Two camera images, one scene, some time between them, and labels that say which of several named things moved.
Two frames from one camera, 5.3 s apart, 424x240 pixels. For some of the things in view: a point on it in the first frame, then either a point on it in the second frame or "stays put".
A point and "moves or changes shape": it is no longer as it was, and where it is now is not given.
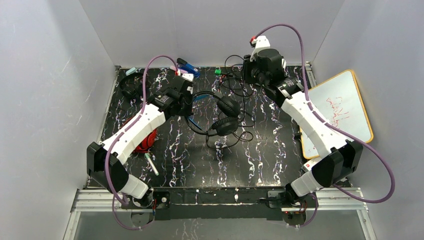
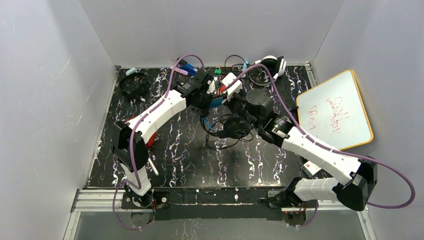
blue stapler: (185, 66) stays put
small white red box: (309, 165) stays put
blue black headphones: (227, 123) moves or changes shape
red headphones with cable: (147, 143) stays put
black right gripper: (249, 71) → (230, 99)
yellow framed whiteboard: (338, 101) stays put
